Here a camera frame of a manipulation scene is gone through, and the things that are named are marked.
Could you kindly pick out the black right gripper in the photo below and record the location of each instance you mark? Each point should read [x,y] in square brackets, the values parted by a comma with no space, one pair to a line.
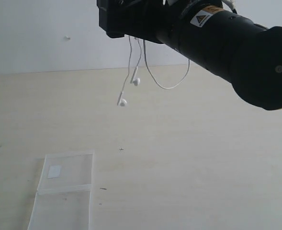
[140,18]

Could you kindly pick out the white wired earphones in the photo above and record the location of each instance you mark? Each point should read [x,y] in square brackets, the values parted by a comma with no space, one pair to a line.
[142,69]

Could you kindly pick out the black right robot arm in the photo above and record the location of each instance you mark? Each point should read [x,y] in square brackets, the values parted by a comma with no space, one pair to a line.
[233,47]

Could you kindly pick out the clear plastic storage box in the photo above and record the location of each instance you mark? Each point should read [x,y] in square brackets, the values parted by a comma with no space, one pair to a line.
[62,199]

